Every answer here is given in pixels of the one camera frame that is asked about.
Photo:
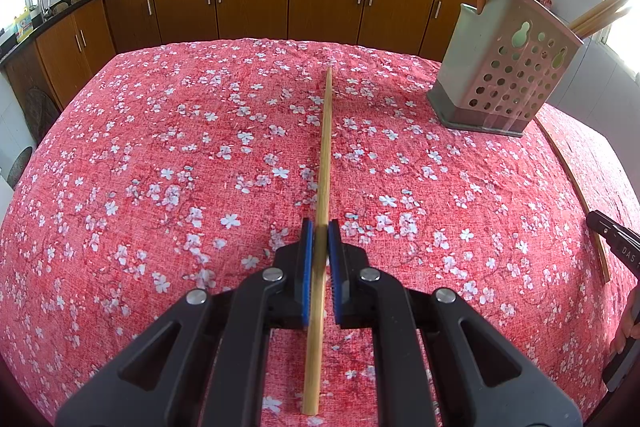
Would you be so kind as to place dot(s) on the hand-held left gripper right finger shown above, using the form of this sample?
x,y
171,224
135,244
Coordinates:
x,y
336,277

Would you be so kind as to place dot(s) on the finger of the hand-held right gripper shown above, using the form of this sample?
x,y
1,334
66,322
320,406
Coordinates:
x,y
620,247
617,372

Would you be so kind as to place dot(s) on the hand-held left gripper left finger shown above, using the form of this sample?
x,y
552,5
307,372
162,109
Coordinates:
x,y
306,277

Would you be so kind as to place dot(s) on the beige perforated chopstick holder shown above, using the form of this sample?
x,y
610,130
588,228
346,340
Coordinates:
x,y
500,82

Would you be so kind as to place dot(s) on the person's right hand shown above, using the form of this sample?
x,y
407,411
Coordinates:
x,y
631,322

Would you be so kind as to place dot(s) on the red floral tablecloth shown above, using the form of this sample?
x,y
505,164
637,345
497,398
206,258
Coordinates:
x,y
175,157

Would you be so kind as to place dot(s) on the wooden base cabinets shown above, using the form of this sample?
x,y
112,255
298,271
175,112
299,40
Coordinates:
x,y
250,2

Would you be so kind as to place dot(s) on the white bucket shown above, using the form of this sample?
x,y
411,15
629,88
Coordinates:
x,y
20,167

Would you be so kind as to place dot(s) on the round woven tray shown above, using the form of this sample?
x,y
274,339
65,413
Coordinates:
x,y
40,117

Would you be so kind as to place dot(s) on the yellow detergent bottle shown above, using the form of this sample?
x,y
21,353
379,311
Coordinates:
x,y
24,29

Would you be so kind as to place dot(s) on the metal faucet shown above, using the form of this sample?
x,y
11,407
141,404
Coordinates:
x,y
39,2

